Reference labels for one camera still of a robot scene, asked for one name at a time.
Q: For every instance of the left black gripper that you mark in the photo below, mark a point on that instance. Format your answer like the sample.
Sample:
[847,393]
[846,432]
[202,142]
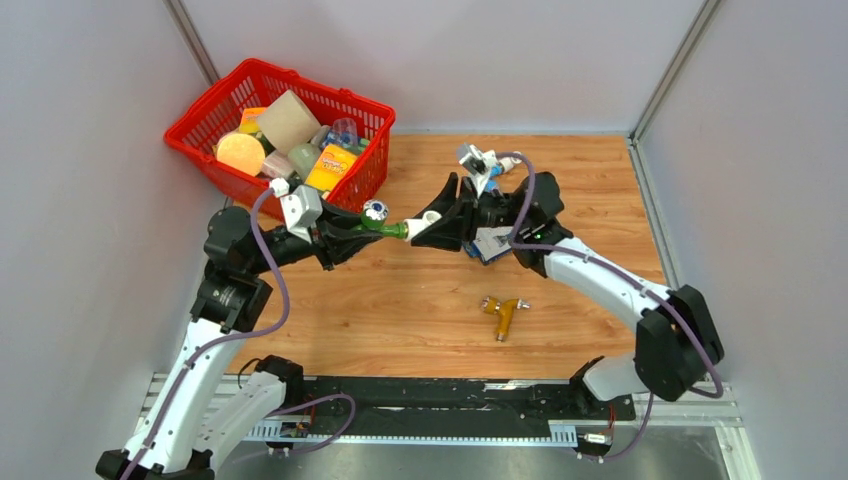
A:
[331,240]

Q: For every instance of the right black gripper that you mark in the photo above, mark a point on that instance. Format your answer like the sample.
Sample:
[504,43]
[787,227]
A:
[449,231]

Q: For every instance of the white pipe elbow fitting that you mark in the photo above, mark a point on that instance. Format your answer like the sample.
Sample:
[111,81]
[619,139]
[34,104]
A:
[416,225]

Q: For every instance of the green water faucet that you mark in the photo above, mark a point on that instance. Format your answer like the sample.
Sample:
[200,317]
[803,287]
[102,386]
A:
[374,217]

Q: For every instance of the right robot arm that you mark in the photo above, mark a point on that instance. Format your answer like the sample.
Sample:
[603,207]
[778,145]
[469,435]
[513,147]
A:
[676,340]

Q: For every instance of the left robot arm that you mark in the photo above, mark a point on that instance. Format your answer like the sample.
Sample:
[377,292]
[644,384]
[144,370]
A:
[178,439]

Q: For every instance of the razor blister pack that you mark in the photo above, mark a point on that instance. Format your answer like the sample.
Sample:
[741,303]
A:
[489,244]

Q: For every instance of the yellow orange snack packet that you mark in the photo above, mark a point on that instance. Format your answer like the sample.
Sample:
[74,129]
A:
[332,165]

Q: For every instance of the blue faucet with white fitting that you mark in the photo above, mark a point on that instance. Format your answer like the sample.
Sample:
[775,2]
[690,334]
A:
[503,166]

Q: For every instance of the pale green soap bar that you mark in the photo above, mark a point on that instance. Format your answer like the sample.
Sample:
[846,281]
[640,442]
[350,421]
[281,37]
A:
[303,158]

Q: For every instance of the pink wrapped soap bar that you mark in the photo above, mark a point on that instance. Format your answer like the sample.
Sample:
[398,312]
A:
[276,165]

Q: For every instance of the yellow brass faucet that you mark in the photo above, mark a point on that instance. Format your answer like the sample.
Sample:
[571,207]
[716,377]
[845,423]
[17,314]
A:
[504,311]

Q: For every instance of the brown cardboard box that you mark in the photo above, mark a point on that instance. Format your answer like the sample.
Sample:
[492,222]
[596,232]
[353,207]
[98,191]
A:
[288,122]

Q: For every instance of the orange round sponge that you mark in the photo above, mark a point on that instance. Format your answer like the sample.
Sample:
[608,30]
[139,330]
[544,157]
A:
[241,152]

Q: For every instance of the orange packet in basket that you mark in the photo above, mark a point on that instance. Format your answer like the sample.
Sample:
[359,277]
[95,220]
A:
[249,120]

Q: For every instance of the red plastic shopping basket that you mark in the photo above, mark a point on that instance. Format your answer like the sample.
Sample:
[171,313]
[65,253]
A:
[256,83]

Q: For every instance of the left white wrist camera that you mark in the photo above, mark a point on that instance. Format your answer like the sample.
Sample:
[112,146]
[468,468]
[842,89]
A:
[301,210]

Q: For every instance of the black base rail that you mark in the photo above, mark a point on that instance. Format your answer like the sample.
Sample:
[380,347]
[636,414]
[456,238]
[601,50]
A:
[454,408]

